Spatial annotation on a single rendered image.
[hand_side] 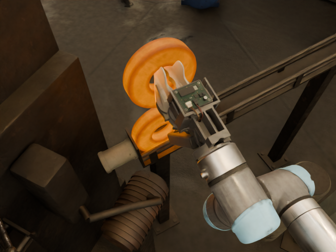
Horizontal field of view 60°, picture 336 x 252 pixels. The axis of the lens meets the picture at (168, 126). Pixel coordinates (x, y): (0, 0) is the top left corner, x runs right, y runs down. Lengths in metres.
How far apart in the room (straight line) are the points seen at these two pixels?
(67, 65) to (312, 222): 0.59
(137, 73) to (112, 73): 1.39
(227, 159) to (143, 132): 0.29
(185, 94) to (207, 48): 1.63
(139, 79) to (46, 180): 0.27
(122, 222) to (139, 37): 1.58
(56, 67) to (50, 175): 0.24
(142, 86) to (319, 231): 0.41
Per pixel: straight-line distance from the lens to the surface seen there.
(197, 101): 0.48
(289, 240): 1.46
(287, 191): 0.61
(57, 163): 0.64
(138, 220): 0.85
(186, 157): 1.53
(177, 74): 0.57
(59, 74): 0.70
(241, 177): 0.48
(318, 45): 1.05
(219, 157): 0.48
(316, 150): 1.74
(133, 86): 0.57
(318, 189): 0.99
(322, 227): 0.59
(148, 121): 0.69
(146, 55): 0.54
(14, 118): 0.65
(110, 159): 0.75
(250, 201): 0.47
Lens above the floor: 1.33
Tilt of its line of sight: 55 degrees down
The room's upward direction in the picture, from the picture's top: straight up
